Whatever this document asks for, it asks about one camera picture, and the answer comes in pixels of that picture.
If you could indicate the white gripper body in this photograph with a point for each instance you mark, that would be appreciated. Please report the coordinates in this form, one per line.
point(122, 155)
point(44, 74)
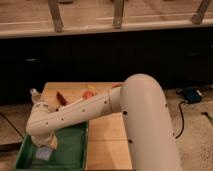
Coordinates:
point(49, 140)

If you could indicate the light blue sponge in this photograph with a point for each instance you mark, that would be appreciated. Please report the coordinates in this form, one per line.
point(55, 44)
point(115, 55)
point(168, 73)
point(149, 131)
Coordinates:
point(43, 153)

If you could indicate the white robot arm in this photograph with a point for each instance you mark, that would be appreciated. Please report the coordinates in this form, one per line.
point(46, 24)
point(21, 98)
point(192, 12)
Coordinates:
point(141, 101)

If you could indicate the green plastic tray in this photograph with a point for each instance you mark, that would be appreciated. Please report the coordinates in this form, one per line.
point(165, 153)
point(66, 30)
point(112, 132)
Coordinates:
point(70, 154)

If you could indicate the white bottle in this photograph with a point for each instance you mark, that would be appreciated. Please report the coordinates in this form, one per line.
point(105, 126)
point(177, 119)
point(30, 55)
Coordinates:
point(35, 95)

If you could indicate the dark red chili toy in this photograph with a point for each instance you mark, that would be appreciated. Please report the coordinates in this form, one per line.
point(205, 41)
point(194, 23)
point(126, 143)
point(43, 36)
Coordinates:
point(61, 99)

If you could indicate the orange toy vegetable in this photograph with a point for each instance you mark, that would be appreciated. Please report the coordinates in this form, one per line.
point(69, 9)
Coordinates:
point(88, 94)

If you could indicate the wooden board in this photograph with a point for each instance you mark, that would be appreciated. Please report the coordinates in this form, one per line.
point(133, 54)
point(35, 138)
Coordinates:
point(107, 148)

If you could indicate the left wooden leg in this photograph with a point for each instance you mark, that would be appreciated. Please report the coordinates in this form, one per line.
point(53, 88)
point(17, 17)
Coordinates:
point(55, 14)

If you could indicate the wooden leg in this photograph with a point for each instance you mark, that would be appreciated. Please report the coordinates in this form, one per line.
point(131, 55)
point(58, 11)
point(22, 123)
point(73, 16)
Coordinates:
point(197, 18)
point(55, 14)
point(118, 13)

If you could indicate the middle wooden leg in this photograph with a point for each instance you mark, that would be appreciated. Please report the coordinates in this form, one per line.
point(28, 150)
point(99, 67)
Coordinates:
point(118, 13)

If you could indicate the blue power box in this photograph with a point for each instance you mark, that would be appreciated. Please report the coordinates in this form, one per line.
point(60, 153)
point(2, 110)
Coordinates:
point(191, 95)

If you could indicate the right wooden leg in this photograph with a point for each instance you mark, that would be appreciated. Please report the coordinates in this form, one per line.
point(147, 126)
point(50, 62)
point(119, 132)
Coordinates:
point(197, 18)

